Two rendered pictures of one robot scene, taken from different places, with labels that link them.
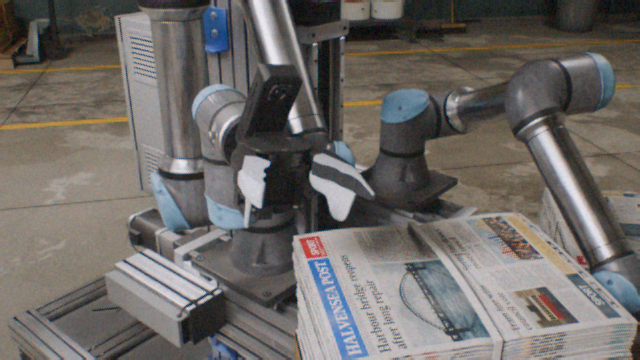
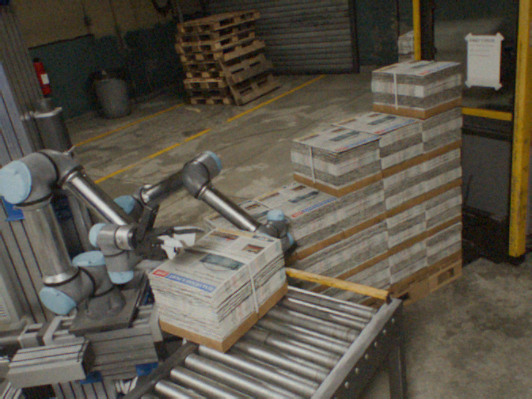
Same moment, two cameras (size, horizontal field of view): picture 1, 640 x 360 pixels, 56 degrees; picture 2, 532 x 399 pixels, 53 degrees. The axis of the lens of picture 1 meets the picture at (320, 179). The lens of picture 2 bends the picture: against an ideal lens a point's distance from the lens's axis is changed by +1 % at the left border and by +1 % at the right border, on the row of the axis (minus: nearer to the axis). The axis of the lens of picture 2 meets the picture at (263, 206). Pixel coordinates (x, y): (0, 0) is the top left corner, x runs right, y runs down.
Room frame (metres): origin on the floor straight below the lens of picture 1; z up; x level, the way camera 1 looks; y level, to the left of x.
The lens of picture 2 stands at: (-0.69, 0.67, 1.88)
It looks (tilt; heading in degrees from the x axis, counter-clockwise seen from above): 23 degrees down; 322
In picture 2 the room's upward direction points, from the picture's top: 9 degrees counter-clockwise
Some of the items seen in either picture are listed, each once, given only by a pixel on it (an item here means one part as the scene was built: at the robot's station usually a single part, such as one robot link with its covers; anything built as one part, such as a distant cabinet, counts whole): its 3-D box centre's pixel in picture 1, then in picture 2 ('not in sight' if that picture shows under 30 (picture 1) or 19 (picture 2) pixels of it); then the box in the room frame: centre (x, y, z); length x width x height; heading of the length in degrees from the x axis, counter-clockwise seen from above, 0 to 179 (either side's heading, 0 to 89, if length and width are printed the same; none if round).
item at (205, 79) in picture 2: not in sight; (222, 57); (6.85, -4.88, 0.65); 1.33 x 0.94 x 1.30; 106
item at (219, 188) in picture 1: (243, 184); (122, 261); (0.79, 0.11, 1.12); 0.11 x 0.08 x 0.11; 114
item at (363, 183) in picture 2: not in sight; (336, 176); (1.10, -1.24, 0.86); 0.38 x 0.29 x 0.04; 171
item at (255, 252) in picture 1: (265, 234); (102, 297); (1.07, 0.11, 0.87); 0.15 x 0.15 x 0.10
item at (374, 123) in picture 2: not in sight; (373, 122); (1.07, -1.53, 1.06); 0.37 x 0.28 x 0.01; 170
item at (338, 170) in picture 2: not in sight; (334, 160); (1.10, -1.24, 0.95); 0.38 x 0.29 x 0.23; 171
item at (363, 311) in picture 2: not in sight; (320, 301); (0.49, -0.44, 0.77); 0.47 x 0.05 x 0.05; 12
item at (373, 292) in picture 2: not in sight; (332, 282); (0.49, -0.52, 0.81); 0.43 x 0.03 x 0.02; 12
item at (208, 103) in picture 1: (227, 120); (110, 237); (0.78, 0.13, 1.21); 0.11 x 0.08 x 0.09; 24
